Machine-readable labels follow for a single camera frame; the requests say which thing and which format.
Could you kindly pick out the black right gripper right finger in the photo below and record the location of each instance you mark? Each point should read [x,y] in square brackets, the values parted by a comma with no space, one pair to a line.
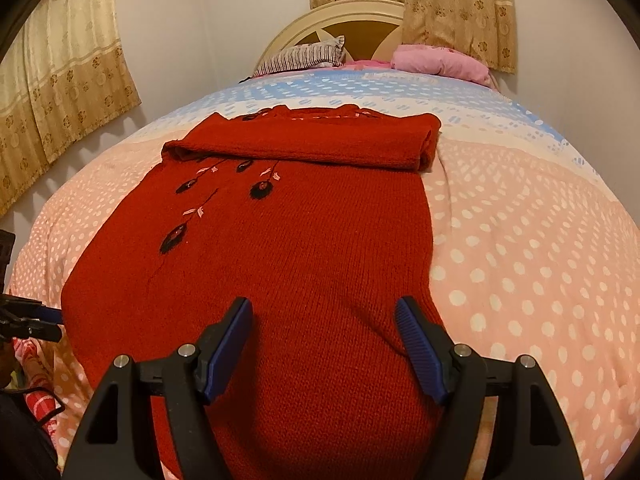
[531,438]

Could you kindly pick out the striped grey pillow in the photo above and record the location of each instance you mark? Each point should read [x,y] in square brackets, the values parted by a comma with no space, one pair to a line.
[322,54]

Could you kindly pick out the cream wooden headboard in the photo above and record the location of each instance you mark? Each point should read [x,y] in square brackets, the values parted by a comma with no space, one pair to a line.
[372,29]

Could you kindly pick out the beige curtain on left wall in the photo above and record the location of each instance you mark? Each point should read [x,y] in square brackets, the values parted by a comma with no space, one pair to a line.
[64,76]

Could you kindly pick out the pink bed sheet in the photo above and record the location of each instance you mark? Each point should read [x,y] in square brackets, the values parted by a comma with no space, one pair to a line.
[366,65]

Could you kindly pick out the cluttered items by wall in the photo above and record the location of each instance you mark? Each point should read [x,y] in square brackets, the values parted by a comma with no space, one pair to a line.
[36,360]

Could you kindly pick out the red knitted sweater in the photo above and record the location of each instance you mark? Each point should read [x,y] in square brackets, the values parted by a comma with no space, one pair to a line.
[319,217]

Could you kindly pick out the pink blue dotted bed cover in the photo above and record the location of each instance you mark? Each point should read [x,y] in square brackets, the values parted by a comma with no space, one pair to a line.
[533,253]

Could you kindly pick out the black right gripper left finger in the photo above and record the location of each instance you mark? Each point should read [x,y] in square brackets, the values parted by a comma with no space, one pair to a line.
[116,437]

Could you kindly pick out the pink pillow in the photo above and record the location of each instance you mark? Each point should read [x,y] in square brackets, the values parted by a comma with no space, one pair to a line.
[422,59]

